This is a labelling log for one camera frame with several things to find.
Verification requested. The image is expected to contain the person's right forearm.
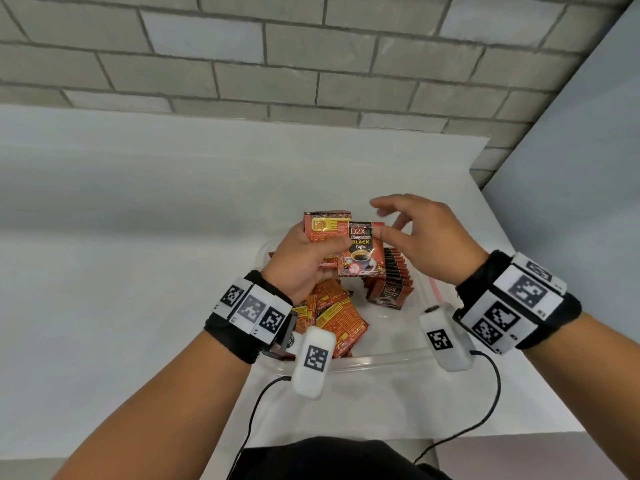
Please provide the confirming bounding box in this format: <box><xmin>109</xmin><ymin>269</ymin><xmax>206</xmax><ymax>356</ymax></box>
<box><xmin>522</xmin><ymin>312</ymin><xmax>640</xmax><ymax>480</ymax></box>

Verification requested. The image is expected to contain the person's right hand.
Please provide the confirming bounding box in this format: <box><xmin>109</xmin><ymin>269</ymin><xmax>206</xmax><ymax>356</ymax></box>
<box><xmin>369</xmin><ymin>194</ymin><xmax>490</xmax><ymax>288</ymax></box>

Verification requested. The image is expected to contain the coffee sachet with cup print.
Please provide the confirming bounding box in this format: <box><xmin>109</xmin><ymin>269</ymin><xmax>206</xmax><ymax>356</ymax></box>
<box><xmin>337</xmin><ymin>222</ymin><xmax>386</xmax><ymax>278</ymax></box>

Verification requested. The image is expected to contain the white wrist camera with marker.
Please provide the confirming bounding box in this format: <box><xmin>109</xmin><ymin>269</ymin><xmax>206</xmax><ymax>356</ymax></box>
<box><xmin>418</xmin><ymin>303</ymin><xmax>476</xmax><ymax>373</ymax></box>
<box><xmin>291</xmin><ymin>326</ymin><xmax>337</xmax><ymax>400</ymax></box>

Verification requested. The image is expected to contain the person's left hand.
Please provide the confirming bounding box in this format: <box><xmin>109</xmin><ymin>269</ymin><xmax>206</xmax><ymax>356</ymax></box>
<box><xmin>260</xmin><ymin>223</ymin><xmax>353</xmax><ymax>306</ymax></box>

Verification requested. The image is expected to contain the black wristband with marker tags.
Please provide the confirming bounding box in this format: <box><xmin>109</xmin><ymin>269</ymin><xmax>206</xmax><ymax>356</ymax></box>
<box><xmin>452</xmin><ymin>250</ymin><xmax>583</xmax><ymax>356</ymax></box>
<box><xmin>203</xmin><ymin>269</ymin><xmax>295</xmax><ymax>366</ymax></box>

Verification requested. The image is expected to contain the red coffee sachet yellow label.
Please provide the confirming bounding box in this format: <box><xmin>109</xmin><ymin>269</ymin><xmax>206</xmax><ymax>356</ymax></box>
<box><xmin>303</xmin><ymin>210</ymin><xmax>352</xmax><ymax>270</ymax></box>

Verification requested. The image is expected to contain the clear plastic tray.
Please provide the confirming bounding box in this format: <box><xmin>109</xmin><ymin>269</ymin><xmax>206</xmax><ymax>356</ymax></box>
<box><xmin>254</xmin><ymin>234</ymin><xmax>452</xmax><ymax>376</ymax></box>

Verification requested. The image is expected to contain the pile of loose coffee sachets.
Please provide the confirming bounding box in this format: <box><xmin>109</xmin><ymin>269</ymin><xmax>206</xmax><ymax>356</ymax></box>
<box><xmin>292</xmin><ymin>278</ymin><xmax>370</xmax><ymax>359</ymax></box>

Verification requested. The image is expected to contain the person's black clothing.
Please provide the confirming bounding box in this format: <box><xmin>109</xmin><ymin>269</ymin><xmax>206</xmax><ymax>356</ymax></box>
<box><xmin>227</xmin><ymin>437</ymin><xmax>452</xmax><ymax>480</ymax></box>

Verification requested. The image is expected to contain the person's left forearm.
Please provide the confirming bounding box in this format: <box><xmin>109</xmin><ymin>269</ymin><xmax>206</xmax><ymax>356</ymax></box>
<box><xmin>52</xmin><ymin>329</ymin><xmax>252</xmax><ymax>480</ymax></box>

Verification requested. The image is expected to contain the row of standing coffee sachets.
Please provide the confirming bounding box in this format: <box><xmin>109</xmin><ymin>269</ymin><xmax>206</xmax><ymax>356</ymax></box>
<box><xmin>364</xmin><ymin>247</ymin><xmax>415</xmax><ymax>311</ymax></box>

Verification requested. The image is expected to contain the black cable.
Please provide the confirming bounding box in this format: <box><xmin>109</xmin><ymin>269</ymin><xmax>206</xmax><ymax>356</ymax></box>
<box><xmin>413</xmin><ymin>350</ymin><xmax>502</xmax><ymax>466</ymax></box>
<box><xmin>227</xmin><ymin>375</ymin><xmax>293</xmax><ymax>480</ymax></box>

